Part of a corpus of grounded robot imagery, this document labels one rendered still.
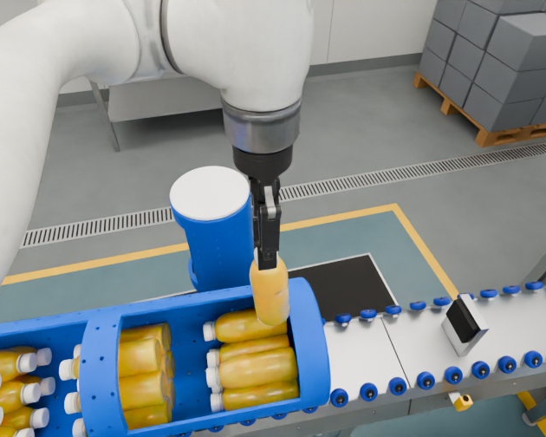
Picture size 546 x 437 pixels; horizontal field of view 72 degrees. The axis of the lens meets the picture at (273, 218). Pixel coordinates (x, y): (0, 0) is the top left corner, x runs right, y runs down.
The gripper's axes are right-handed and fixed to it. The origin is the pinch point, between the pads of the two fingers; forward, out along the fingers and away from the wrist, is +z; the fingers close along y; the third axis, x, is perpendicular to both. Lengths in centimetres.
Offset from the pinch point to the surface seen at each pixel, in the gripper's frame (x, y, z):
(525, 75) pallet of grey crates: -229, 196, 82
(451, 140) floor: -200, 208, 146
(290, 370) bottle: -3.8, -7.8, 33.4
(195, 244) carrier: 17, 50, 56
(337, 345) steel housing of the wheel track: -20, 4, 53
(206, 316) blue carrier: 13.7, 12.6, 41.4
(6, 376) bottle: 56, 2, 35
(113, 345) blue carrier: 29.9, -1.3, 22.5
